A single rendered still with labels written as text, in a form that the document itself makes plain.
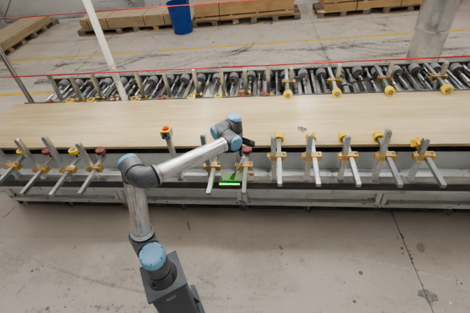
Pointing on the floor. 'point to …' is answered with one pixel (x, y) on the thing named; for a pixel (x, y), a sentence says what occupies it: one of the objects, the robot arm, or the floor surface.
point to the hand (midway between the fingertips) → (242, 157)
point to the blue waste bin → (180, 16)
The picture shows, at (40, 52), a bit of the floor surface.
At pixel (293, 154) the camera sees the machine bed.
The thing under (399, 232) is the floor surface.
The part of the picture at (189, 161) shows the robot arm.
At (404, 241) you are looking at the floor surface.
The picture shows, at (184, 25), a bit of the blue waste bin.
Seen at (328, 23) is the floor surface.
